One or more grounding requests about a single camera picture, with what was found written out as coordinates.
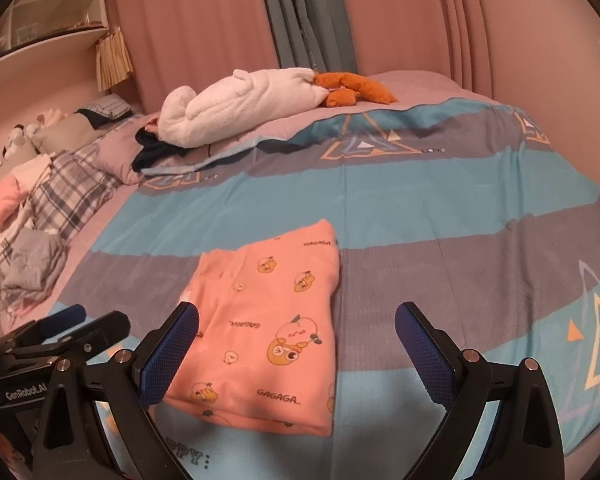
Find grey plaid pillow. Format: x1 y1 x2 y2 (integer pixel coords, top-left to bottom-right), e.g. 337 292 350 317
29 151 122 244

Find small blue plaid pillow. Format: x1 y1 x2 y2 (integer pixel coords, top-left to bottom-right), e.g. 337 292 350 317
76 92 134 122

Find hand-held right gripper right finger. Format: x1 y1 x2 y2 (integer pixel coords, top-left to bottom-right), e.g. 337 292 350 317
395 301 566 480

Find white wall shelf unit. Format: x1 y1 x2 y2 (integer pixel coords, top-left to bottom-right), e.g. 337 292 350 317
0 0 112 74

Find black white plush toy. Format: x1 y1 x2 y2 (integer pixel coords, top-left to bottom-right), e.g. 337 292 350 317
2 122 39 159

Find yellow hanging fringe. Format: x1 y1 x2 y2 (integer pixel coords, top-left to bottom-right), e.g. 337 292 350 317
96 25 135 92

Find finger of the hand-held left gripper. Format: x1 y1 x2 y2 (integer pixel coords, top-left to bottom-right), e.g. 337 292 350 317
30 304 87 342
67 310 132 357

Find plaid cloth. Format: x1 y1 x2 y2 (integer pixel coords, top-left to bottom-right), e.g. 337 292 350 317
0 207 37 283

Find blue grey striped duvet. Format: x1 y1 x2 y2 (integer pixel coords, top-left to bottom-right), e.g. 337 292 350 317
45 97 600 480

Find dark navy garment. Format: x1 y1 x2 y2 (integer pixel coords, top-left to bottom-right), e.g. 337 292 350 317
132 127 192 174

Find pink cloth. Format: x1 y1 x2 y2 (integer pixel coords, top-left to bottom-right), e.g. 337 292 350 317
0 176 29 234

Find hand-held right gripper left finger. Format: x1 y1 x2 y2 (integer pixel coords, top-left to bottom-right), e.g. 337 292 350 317
32 300 201 480

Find beige curved headboard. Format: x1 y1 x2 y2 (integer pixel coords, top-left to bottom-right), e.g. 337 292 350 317
0 35 142 162

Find blue grey curtain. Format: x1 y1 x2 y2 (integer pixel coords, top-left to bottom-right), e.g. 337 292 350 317
255 0 362 77

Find grey garment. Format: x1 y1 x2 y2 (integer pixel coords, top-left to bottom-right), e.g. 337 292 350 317
0 230 69 307

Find pink cartoon print pajama top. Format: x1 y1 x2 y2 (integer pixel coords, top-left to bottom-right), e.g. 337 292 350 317
164 218 342 437

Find small white plush toy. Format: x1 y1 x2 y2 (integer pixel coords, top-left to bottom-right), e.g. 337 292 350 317
34 108 69 127

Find pink curtain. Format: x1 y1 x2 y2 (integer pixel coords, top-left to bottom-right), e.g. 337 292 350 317
332 0 492 102
110 0 277 117

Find white plush goose toy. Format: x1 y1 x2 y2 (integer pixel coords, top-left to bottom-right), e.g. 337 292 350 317
158 67 398 149

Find lilac pillow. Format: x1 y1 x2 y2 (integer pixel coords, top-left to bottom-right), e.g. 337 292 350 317
94 115 167 187

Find white cloth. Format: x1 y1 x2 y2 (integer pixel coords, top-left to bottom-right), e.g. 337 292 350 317
10 152 57 192

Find beige cushion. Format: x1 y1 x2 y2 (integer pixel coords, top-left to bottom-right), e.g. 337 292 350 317
31 111 102 154

